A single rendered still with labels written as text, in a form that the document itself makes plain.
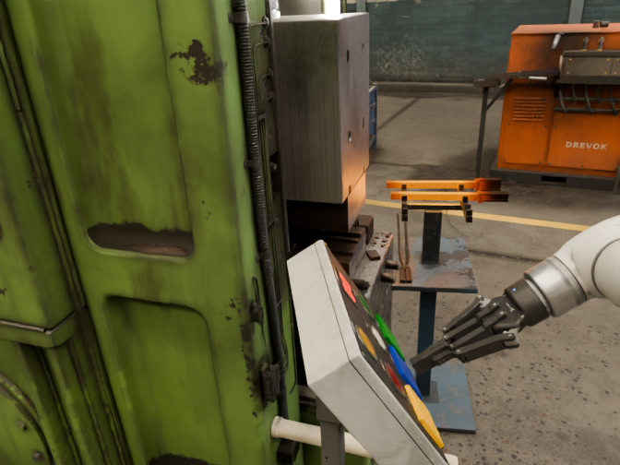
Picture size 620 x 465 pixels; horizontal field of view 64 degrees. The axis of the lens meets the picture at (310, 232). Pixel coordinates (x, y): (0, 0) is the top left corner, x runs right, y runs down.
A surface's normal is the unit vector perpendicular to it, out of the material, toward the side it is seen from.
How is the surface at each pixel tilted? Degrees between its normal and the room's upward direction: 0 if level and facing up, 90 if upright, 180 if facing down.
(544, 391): 0
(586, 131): 90
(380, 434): 90
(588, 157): 90
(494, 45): 91
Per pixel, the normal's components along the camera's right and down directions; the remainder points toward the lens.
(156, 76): -0.31, 0.40
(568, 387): -0.05, -0.90
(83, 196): 0.90, 0.14
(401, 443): 0.12, 0.42
